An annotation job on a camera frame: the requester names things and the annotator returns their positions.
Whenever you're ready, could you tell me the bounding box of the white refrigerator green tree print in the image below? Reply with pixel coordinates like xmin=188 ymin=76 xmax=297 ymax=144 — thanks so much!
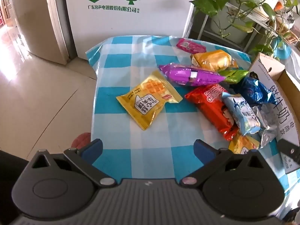
xmin=63 ymin=0 xmax=203 ymax=59

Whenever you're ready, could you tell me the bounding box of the pink snack packet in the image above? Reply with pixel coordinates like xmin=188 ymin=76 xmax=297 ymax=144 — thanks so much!
xmin=176 ymin=38 xmax=207 ymax=54

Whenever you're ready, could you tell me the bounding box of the grey refrigerator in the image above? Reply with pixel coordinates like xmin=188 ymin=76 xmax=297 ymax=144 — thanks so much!
xmin=6 ymin=0 xmax=75 ymax=65

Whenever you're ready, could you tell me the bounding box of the silver snack packet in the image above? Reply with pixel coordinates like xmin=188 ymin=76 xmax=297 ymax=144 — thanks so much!
xmin=251 ymin=103 xmax=280 ymax=149

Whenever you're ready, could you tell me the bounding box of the green pothos plant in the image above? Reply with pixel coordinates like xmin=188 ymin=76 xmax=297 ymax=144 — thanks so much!
xmin=192 ymin=0 xmax=300 ymax=57

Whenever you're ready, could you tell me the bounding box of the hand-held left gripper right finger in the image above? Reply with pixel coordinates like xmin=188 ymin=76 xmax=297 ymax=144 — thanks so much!
xmin=180 ymin=139 xmax=268 ymax=189

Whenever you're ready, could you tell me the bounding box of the purple snack packet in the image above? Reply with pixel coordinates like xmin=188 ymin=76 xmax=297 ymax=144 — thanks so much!
xmin=159 ymin=63 xmax=227 ymax=87

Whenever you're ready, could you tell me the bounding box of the small yellow snack packet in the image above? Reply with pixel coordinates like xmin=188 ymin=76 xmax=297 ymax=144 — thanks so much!
xmin=228 ymin=133 xmax=260 ymax=155

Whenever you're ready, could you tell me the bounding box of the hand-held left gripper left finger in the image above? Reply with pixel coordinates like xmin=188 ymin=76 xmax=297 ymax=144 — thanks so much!
xmin=28 ymin=139 xmax=119 ymax=188

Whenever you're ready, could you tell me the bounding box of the orange golden snack packet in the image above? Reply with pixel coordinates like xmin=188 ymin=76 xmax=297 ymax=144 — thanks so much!
xmin=190 ymin=50 xmax=239 ymax=73

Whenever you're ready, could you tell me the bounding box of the green snack packet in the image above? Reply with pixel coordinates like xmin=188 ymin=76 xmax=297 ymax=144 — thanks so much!
xmin=219 ymin=70 xmax=249 ymax=84

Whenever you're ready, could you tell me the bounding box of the large white plant pot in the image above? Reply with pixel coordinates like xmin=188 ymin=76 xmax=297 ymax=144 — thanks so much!
xmin=210 ymin=5 xmax=256 ymax=44

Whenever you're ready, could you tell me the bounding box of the wicker basket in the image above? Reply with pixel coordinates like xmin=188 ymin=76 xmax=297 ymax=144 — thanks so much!
xmin=275 ymin=19 xmax=300 ymax=44

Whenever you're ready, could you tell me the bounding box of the dark blue snack packet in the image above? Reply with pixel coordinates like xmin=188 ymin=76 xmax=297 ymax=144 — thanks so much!
xmin=234 ymin=71 xmax=278 ymax=106

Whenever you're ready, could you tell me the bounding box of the white metal plant stand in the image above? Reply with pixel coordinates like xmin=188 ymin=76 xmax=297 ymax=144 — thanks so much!
xmin=183 ymin=2 xmax=282 ymax=52

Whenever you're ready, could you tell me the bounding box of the red snack packet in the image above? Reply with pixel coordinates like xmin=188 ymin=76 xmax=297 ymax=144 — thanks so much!
xmin=185 ymin=84 xmax=239 ymax=141

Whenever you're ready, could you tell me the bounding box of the blue white checkered tablecloth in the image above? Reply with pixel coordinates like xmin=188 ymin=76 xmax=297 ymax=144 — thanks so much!
xmin=85 ymin=35 xmax=300 ymax=194

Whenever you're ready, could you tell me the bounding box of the cardboard box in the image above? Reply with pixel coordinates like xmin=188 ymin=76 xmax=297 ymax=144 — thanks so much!
xmin=252 ymin=53 xmax=300 ymax=175

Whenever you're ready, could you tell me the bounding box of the light blue white snack packet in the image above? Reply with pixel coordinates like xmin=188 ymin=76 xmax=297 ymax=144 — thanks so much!
xmin=221 ymin=93 xmax=262 ymax=136

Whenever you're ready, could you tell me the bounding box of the yellow waffle snack packet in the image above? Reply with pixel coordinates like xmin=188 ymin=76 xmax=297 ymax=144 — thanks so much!
xmin=116 ymin=70 xmax=183 ymax=131

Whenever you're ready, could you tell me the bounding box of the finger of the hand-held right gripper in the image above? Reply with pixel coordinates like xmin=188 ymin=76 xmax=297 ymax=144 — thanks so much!
xmin=277 ymin=139 xmax=300 ymax=163

